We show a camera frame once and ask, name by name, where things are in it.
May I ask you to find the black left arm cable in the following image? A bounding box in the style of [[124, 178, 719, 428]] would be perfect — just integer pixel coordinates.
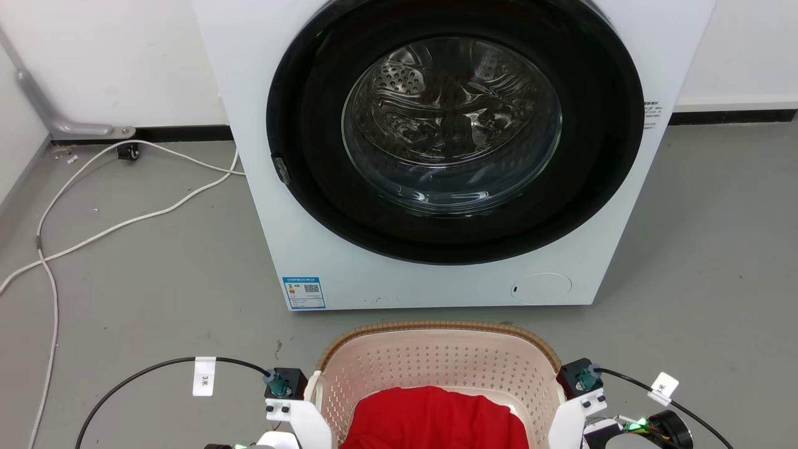
[[75, 357, 274, 449]]

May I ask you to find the white printed cable tag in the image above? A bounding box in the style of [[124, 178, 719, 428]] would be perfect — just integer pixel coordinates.
[[192, 356, 217, 397], [647, 372, 680, 407]]

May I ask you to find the black baseboard strip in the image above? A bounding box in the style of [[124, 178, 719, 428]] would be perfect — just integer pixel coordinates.
[[668, 109, 798, 126], [50, 125, 234, 147]]

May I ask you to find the white floor cable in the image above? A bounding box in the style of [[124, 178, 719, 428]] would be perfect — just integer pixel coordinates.
[[27, 140, 246, 449], [0, 147, 241, 295]]

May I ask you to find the red garment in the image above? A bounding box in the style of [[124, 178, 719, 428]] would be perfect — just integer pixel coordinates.
[[340, 385, 530, 449]]

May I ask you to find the white front-load washing machine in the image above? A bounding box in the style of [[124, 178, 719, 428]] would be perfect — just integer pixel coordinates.
[[190, 0, 718, 311]]

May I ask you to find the blue energy label sticker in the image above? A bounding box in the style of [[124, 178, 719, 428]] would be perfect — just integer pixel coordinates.
[[281, 276, 327, 311]]

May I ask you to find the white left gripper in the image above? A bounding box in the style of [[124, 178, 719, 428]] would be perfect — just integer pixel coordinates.
[[266, 399, 332, 449]]

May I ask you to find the beige plastic laundry basket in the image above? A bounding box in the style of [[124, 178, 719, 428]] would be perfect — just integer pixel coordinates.
[[310, 321, 564, 449]]

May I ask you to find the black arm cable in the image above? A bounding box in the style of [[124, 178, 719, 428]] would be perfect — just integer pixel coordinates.
[[75, 357, 274, 449], [595, 368, 735, 449]]

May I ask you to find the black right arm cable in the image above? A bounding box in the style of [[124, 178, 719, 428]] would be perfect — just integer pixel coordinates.
[[595, 368, 735, 449]]

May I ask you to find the round filter cover panel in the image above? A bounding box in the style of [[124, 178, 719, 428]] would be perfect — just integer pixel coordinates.
[[511, 272, 573, 306]]

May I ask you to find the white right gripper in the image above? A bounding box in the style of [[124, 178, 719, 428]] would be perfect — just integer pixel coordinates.
[[547, 388, 607, 449]]

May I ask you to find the black round washer door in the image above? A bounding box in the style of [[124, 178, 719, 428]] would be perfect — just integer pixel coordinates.
[[266, 0, 645, 266]]

